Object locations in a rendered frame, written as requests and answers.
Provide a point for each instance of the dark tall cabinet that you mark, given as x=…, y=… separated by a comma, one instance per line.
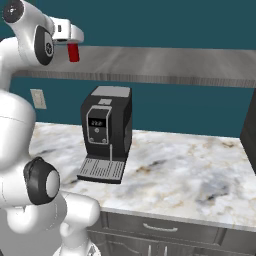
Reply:
x=250, y=140

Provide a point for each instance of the dark grey cupboard door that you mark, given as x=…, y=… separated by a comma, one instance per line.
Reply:
x=186, y=250
x=126, y=246

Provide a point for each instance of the beige wall outlet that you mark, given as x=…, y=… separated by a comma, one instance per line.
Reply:
x=38, y=98

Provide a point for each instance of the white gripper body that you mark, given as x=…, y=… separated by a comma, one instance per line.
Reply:
x=76, y=35

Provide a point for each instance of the black coffee machine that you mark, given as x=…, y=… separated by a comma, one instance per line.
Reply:
x=110, y=133

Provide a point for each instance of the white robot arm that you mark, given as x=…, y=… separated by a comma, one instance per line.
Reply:
x=16, y=133

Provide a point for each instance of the dark grey drawer front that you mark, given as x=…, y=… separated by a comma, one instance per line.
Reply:
x=126, y=225

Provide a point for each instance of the red rectangular block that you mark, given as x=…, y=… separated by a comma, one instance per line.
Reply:
x=73, y=53

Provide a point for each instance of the steel wall shelf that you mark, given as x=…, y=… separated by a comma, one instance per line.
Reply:
x=166, y=65

